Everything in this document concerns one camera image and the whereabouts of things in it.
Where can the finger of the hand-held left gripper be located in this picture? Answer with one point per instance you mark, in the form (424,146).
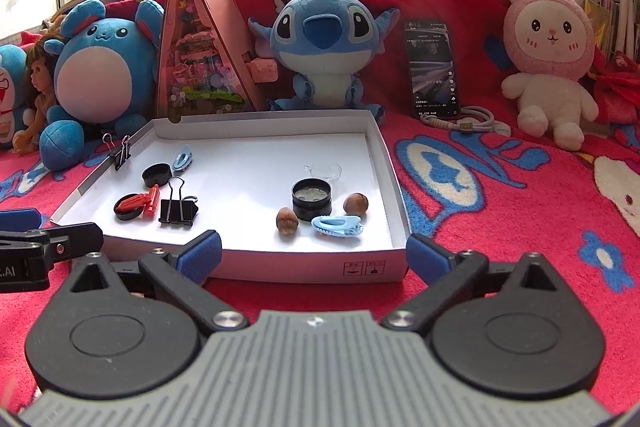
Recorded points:
(20,219)
(75,239)

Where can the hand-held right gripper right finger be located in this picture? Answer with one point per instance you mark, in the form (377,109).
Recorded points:
(427,259)

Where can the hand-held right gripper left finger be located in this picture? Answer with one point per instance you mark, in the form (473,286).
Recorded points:
(200,257)

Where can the large black binder clip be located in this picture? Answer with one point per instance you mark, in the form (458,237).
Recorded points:
(176,212)

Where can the black lid with red insert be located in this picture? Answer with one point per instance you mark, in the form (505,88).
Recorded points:
(127,207)

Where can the red plastic tube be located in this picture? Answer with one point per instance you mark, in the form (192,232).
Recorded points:
(151,203)

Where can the brown walnut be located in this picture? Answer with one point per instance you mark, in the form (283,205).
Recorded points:
(287,221)
(356,203)

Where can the light blue hair clip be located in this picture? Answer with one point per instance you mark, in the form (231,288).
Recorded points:
(335,226)
(182,158)

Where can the white cardboard box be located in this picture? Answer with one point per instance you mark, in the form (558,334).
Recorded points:
(250,167)

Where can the black round tin grey inside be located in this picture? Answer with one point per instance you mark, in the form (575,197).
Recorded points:
(311,193)

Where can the clear glass dome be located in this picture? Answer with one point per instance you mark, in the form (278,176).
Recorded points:
(324,171)

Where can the small black binder clip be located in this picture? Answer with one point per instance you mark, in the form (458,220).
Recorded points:
(121,155)

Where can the blue robot cat plush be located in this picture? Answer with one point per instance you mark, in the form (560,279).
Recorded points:
(10,97)

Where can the brown-haired doll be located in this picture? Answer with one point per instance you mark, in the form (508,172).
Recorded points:
(42,72)

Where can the round blue mouse plush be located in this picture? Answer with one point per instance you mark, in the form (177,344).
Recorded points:
(105,72)

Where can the pink triangular miniature house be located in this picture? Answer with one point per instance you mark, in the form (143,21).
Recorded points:
(200,67)

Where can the black smartphone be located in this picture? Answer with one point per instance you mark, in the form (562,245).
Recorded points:
(432,67)

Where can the small pink socket toy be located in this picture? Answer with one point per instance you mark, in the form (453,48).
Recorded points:
(263,72)

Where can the blue alien plush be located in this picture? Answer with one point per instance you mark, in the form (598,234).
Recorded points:
(325,72)

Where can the red cloth bag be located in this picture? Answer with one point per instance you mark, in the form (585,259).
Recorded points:
(620,97)

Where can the pink hooded bunny plush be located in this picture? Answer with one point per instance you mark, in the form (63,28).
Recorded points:
(550,37)

